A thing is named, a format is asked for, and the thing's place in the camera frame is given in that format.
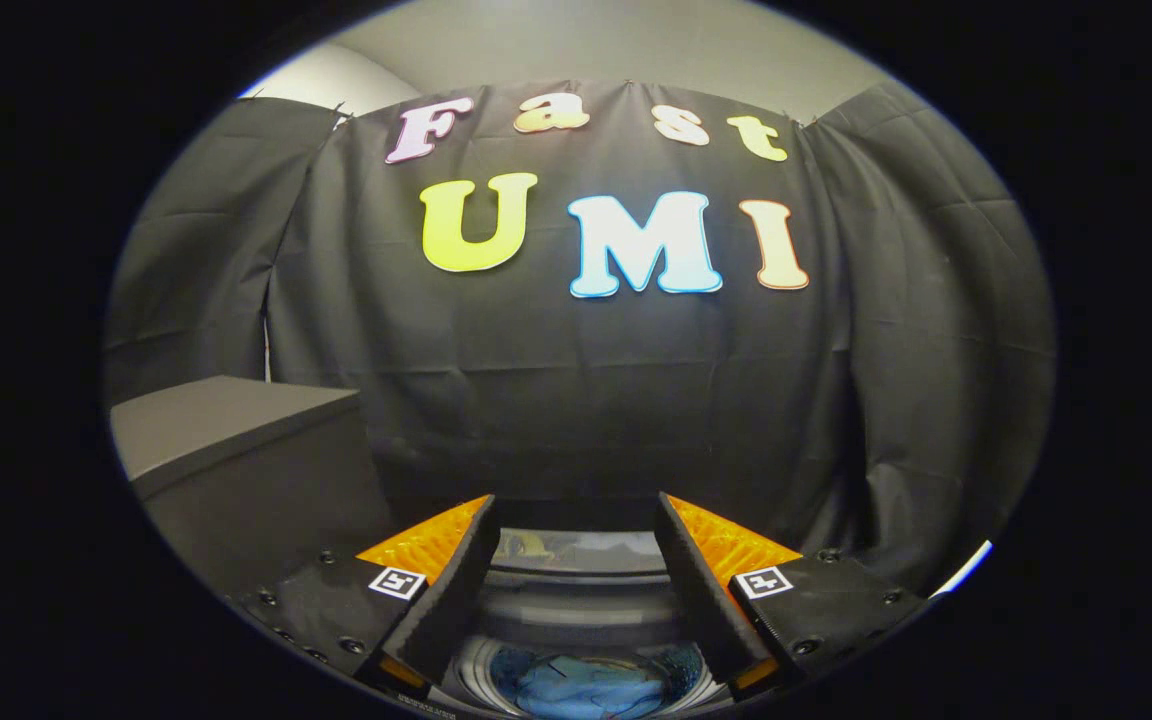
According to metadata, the black washing machine lid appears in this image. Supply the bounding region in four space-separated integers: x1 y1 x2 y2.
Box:
481 498 672 581

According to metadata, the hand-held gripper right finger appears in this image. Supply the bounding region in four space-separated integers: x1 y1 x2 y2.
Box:
654 492 932 701

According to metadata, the dark grey washing machine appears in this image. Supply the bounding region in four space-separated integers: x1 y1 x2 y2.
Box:
406 500 737 720

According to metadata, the white flat board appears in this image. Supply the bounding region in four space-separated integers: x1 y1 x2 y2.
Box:
931 540 994 599

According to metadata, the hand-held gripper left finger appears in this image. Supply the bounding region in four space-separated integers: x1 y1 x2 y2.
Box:
231 494 499 701

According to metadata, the grey cabinet with dark top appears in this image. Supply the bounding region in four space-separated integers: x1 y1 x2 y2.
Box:
111 376 399 601

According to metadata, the light blue polo shirt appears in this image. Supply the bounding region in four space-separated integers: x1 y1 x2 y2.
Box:
516 650 669 719

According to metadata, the black backdrop cloth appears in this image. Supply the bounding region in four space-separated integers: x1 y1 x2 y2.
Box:
104 80 1057 599

